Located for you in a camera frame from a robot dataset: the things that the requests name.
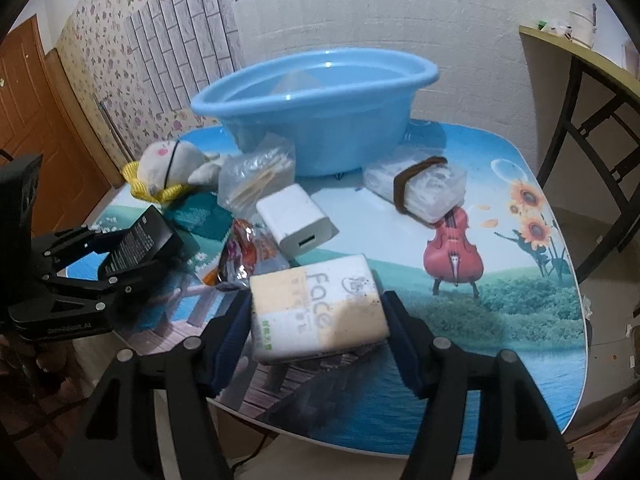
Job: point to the clear bag of sticks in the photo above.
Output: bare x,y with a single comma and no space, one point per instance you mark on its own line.
247,178

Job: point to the white plush with yellow net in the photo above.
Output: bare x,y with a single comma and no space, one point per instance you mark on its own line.
169,169

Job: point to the yellow folding side table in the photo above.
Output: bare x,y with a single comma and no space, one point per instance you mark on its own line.
625,91

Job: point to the white paper cup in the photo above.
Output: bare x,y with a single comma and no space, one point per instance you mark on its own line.
583,25

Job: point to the printed scenery table mat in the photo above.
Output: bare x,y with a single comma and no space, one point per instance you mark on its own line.
526,300

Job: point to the teal snack packet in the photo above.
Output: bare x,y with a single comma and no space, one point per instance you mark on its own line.
200,214

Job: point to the black small box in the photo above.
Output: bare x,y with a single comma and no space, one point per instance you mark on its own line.
149,243

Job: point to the orange snack wrapper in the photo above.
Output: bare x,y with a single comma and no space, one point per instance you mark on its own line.
248,251

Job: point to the clear box with brown band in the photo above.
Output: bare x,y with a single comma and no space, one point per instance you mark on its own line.
429,194

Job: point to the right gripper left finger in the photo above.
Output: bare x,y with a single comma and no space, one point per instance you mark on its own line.
117,433

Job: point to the face tissue pack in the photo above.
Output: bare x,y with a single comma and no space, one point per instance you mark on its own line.
324,308

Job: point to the blue plastic basin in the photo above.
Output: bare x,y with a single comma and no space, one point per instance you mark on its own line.
340,108

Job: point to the dustpan with long handle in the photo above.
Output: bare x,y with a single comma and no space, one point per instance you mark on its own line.
118,139

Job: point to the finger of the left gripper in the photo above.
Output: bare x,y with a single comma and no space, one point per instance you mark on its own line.
55,251
46,307

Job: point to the orange wooden door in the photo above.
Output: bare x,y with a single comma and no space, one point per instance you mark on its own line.
40,114

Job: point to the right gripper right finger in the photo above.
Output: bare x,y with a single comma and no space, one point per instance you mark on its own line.
517,436

